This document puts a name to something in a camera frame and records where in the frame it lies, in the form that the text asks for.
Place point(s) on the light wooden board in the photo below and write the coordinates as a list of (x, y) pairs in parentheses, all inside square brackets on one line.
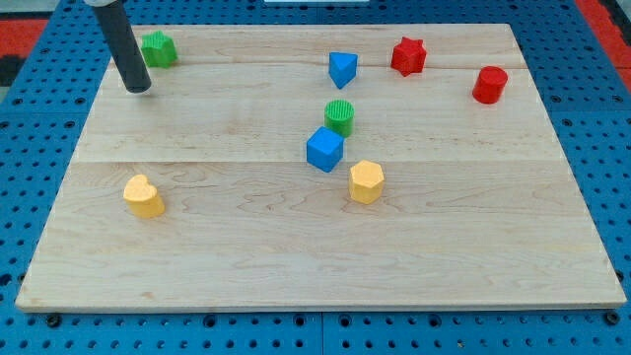
[(480, 210)]

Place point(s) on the red cylinder block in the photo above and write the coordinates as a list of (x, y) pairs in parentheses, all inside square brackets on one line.
[(490, 84)]

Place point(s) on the blue triangle block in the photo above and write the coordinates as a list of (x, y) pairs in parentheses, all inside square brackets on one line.
[(342, 68)]

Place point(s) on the yellow heart block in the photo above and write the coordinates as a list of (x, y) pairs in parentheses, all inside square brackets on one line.
[(142, 198)]

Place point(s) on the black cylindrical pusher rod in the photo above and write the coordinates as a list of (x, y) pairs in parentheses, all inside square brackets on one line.
[(122, 44)]

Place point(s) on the red star block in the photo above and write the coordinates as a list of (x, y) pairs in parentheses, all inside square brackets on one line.
[(409, 56)]

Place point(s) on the blue cube block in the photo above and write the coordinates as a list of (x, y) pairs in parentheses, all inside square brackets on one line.
[(325, 149)]

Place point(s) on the yellow hexagon block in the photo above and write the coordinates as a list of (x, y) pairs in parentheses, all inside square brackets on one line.
[(366, 182)]

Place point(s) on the green cylinder block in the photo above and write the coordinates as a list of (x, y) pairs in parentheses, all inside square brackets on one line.
[(339, 117)]

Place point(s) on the green star block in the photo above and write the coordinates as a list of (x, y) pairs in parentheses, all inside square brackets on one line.
[(158, 50)]

